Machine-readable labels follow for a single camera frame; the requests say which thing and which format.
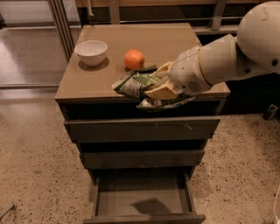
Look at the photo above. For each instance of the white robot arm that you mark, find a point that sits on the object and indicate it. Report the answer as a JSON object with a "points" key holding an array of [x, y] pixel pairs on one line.
{"points": [[253, 51]]}

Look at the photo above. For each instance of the top grey drawer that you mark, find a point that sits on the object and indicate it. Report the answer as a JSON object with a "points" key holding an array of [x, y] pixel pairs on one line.
{"points": [[142, 129]]}

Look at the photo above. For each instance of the small dark floor device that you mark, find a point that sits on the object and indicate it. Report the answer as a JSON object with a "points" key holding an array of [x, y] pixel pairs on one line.
{"points": [[270, 113]]}

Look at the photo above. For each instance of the middle grey drawer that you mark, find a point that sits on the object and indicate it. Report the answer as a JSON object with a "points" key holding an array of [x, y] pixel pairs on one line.
{"points": [[141, 159]]}

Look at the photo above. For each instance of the bottom grey drawer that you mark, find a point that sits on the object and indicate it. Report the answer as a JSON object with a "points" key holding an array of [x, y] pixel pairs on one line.
{"points": [[144, 196]]}

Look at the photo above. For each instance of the metal shelving frame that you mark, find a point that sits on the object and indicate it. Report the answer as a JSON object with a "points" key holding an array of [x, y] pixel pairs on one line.
{"points": [[140, 11]]}

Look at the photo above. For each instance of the orange fruit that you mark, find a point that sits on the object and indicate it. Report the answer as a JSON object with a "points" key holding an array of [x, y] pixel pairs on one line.
{"points": [[134, 59]]}

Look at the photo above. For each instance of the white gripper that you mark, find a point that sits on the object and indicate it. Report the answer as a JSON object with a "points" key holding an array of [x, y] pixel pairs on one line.
{"points": [[186, 71]]}

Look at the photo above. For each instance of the grey drawer cabinet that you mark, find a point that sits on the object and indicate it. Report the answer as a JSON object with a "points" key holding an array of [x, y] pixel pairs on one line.
{"points": [[86, 93]]}

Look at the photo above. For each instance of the grey drawer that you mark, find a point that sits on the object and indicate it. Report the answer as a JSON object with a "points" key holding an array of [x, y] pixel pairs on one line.
{"points": [[141, 159], [142, 129], [144, 196]]}

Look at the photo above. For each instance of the white ceramic bowl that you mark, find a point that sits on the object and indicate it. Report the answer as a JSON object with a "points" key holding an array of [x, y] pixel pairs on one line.
{"points": [[92, 52]]}

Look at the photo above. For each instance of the green jalapeno chip bag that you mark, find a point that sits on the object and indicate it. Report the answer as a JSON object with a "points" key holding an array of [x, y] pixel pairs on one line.
{"points": [[136, 82]]}

